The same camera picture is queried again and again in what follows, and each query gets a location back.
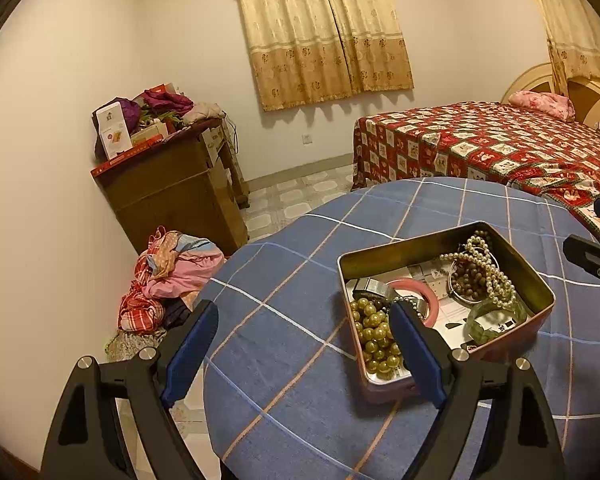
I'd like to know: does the magenta cloth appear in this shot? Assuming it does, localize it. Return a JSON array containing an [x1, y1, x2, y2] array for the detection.
[[142, 89, 195, 117]]

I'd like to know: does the brown wooden bead bracelet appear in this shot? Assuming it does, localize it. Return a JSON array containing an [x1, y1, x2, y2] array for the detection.
[[450, 260, 491, 302]]

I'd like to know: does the pink bangle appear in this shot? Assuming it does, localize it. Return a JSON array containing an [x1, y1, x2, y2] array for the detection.
[[387, 276, 443, 328]]

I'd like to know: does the beige bed headboard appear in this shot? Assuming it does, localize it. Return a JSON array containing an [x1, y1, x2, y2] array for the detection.
[[500, 62, 600, 131]]

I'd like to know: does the white pearl necklace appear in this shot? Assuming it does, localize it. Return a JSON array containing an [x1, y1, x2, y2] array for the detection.
[[440, 230, 518, 311]]

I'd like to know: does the pale pink cloth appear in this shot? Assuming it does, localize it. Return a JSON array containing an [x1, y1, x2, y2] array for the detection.
[[182, 102, 226, 126]]

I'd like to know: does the white product box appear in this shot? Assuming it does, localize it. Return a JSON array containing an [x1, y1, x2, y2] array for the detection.
[[92, 101, 133, 159]]

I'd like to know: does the golden bead necklace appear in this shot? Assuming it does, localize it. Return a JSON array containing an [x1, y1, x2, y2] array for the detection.
[[350, 297, 406, 375]]

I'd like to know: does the pile of colourful clothes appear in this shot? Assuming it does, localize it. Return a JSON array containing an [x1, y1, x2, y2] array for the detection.
[[117, 226, 226, 333]]

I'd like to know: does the green jade bangle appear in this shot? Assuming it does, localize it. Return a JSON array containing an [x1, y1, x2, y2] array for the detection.
[[466, 297, 528, 346]]

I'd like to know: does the bed with red patchwork cover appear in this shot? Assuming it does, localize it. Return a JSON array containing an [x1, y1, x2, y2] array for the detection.
[[351, 101, 600, 256]]

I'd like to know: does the brown wooden cabinet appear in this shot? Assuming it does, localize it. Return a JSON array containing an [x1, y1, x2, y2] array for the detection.
[[91, 119, 251, 256]]

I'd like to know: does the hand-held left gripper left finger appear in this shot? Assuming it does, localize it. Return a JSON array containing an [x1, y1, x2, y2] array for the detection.
[[40, 299, 220, 480]]

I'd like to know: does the rectangular metal tin box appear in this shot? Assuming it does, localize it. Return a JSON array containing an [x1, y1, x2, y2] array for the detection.
[[336, 221, 556, 405]]

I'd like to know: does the beige patterned window curtain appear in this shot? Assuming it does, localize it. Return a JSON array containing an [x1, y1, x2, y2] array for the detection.
[[230, 0, 415, 113]]

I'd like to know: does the beige patterned side curtain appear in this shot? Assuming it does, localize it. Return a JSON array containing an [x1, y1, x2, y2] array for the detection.
[[517, 0, 600, 86]]

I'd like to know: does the pink pillow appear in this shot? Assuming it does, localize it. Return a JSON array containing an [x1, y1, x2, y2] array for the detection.
[[508, 90, 577, 122]]

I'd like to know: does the blue plaid tablecloth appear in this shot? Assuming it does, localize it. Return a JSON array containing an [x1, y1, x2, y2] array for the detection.
[[195, 176, 600, 480]]

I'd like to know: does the silver bracelet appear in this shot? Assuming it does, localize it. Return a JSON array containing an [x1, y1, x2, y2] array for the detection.
[[352, 277, 426, 318]]

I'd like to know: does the purple cloth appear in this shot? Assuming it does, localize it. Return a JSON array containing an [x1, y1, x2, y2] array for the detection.
[[117, 99, 143, 128]]

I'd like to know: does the red flat box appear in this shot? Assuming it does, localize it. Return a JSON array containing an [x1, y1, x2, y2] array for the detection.
[[91, 132, 181, 177]]

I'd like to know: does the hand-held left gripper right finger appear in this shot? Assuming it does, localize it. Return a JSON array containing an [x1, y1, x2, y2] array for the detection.
[[389, 299, 568, 480]]

